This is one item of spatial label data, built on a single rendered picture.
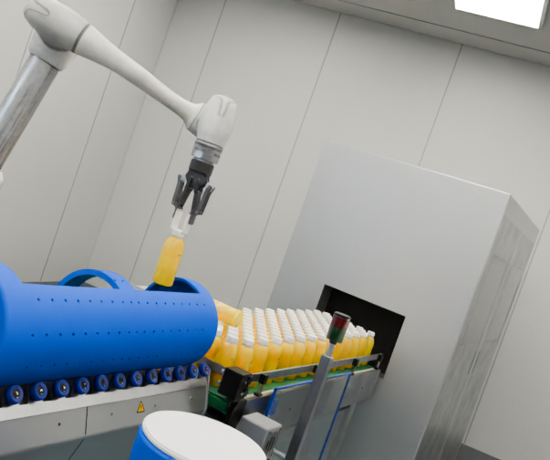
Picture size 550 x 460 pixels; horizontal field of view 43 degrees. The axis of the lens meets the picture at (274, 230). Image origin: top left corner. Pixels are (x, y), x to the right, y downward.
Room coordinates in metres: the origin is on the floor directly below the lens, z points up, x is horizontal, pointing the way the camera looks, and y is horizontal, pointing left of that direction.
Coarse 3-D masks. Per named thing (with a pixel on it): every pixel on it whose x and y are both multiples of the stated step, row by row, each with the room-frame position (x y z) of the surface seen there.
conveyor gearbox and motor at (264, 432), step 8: (248, 416) 2.30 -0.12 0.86; (256, 416) 2.33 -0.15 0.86; (264, 416) 2.35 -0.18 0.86; (240, 424) 2.28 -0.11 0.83; (248, 424) 2.27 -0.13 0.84; (256, 424) 2.26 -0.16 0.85; (264, 424) 2.27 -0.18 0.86; (272, 424) 2.30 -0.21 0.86; (280, 424) 2.33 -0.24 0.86; (248, 432) 2.27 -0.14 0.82; (256, 432) 2.25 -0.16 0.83; (264, 432) 2.24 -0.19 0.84; (272, 432) 2.27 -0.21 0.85; (256, 440) 2.25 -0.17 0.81; (264, 440) 2.24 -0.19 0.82; (272, 440) 2.28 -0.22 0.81; (264, 448) 2.25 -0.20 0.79; (272, 448) 2.32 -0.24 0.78
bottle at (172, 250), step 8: (168, 240) 2.17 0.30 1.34; (176, 240) 2.17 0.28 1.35; (168, 248) 2.16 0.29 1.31; (176, 248) 2.16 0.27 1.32; (160, 256) 2.18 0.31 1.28; (168, 256) 2.16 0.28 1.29; (176, 256) 2.17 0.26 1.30; (160, 264) 2.17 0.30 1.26; (168, 264) 2.16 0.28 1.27; (176, 264) 2.18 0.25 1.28; (160, 272) 2.17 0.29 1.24; (168, 272) 2.17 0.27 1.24; (176, 272) 2.19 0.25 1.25; (160, 280) 2.17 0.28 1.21; (168, 280) 2.17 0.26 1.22
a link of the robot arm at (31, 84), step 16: (32, 48) 2.19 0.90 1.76; (48, 48) 2.18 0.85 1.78; (64, 48) 2.17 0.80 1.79; (32, 64) 2.19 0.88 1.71; (48, 64) 2.20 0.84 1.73; (64, 64) 2.22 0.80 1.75; (16, 80) 2.20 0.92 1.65; (32, 80) 2.19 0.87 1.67; (48, 80) 2.22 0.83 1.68; (16, 96) 2.18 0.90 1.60; (32, 96) 2.20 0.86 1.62; (0, 112) 2.18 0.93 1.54; (16, 112) 2.19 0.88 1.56; (32, 112) 2.23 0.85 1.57; (0, 128) 2.18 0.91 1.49; (16, 128) 2.20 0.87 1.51; (0, 144) 2.18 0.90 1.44; (0, 160) 2.20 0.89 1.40; (0, 176) 2.21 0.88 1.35
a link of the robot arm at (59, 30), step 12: (36, 0) 2.04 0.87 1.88; (48, 0) 2.05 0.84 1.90; (24, 12) 2.06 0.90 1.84; (36, 12) 2.04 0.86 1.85; (48, 12) 2.04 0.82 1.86; (60, 12) 2.04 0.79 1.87; (72, 12) 2.07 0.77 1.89; (36, 24) 2.05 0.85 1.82; (48, 24) 2.04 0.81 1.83; (60, 24) 2.04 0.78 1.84; (72, 24) 2.05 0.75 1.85; (84, 24) 2.07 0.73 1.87; (48, 36) 2.06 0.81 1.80; (60, 36) 2.05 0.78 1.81; (72, 36) 2.05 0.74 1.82; (60, 48) 2.17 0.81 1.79; (72, 48) 2.08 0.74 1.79
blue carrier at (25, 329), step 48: (0, 288) 1.44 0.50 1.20; (48, 288) 1.57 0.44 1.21; (96, 288) 1.72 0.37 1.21; (192, 288) 2.25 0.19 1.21; (0, 336) 1.42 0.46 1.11; (48, 336) 1.53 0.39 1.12; (96, 336) 1.67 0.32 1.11; (144, 336) 1.85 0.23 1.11; (192, 336) 2.07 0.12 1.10; (0, 384) 1.50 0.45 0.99
